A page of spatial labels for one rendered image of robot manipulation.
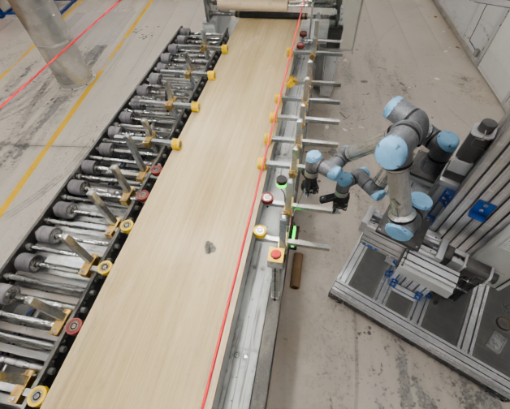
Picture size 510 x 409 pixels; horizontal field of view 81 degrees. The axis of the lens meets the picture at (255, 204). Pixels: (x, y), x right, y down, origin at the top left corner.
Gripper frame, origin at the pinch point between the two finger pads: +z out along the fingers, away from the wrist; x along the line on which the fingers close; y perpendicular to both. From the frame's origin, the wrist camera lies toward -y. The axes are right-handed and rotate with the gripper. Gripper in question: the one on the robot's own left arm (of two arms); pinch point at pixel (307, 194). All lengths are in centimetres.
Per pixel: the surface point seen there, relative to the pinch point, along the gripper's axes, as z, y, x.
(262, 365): 30, 81, -42
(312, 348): 100, 65, -5
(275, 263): -21, 51, -29
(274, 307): 29, 53, -31
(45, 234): 12, -11, -165
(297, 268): 91, 5, -2
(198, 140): 7, -73, -64
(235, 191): 8.3, -18.4, -42.1
